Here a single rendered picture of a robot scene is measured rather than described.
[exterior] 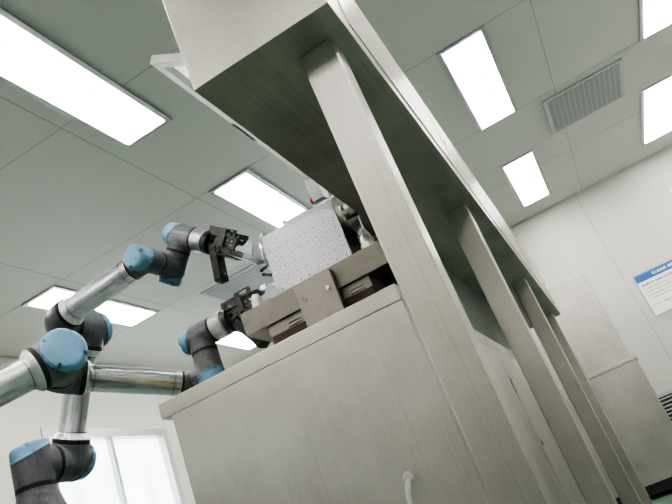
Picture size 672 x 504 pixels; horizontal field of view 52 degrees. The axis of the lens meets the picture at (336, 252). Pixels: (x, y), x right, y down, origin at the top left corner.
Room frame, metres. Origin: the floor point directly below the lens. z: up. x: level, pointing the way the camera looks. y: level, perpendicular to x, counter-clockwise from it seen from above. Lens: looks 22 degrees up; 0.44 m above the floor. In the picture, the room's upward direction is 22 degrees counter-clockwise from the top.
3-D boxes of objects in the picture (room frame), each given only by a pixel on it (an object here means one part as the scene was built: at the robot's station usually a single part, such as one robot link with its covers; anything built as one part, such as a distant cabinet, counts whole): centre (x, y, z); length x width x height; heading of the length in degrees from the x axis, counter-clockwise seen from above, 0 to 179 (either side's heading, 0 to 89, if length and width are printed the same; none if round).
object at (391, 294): (2.73, -0.14, 0.88); 2.52 x 0.66 x 0.04; 163
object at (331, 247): (1.74, 0.07, 1.11); 0.23 x 0.01 x 0.18; 73
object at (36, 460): (2.00, 1.08, 0.98); 0.13 x 0.12 x 0.14; 160
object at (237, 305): (1.81, 0.30, 1.12); 0.12 x 0.08 x 0.09; 73
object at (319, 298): (1.52, 0.08, 0.96); 0.10 x 0.03 x 0.11; 73
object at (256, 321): (1.62, 0.06, 1.00); 0.40 x 0.16 x 0.06; 73
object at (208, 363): (1.87, 0.46, 1.01); 0.11 x 0.08 x 0.11; 36
